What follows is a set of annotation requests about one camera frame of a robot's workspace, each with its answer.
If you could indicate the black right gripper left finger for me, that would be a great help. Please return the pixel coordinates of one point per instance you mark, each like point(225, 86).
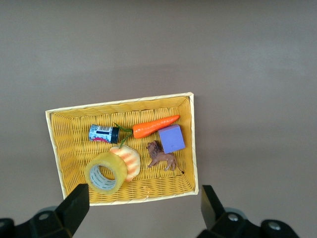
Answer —
point(71, 208)

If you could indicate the brown lion figurine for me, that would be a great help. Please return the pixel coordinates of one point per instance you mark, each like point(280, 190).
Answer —
point(161, 156)

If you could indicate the clear yellowish tape roll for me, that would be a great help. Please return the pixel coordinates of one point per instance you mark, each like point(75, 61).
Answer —
point(117, 164)

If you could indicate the yellow woven basket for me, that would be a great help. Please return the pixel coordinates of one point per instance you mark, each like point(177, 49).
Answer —
point(74, 138)

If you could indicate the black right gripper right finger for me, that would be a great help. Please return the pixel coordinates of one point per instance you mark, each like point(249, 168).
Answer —
point(215, 210)

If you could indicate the striped toy croissant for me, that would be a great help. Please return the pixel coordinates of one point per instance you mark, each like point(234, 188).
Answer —
point(132, 161)

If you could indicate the brown table cover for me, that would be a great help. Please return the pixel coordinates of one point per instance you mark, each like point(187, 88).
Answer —
point(158, 49)

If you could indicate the purple foam block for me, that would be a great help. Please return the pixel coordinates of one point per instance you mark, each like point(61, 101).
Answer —
point(172, 140)

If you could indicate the orange toy carrot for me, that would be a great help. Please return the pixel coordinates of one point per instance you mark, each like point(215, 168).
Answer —
point(153, 126)

